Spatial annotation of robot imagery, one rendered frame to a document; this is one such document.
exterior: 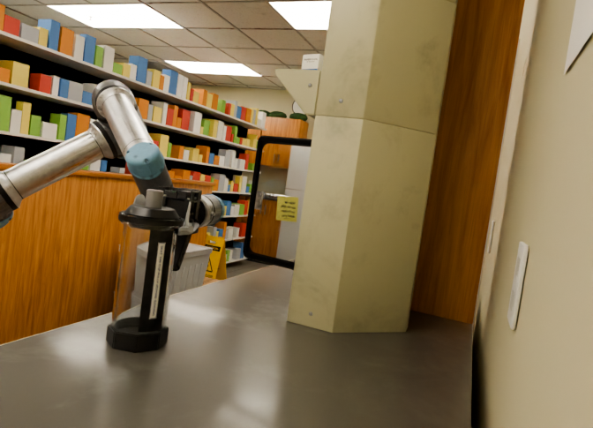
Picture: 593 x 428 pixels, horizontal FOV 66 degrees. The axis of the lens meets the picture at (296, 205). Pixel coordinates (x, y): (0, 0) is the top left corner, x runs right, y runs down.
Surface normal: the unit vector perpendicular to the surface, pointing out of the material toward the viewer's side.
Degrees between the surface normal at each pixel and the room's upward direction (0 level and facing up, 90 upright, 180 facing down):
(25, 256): 90
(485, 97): 90
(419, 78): 90
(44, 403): 0
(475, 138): 90
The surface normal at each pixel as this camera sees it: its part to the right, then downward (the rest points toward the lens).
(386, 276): 0.40, 0.11
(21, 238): 0.92, 0.15
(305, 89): -0.37, 0.00
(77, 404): 0.14, -0.99
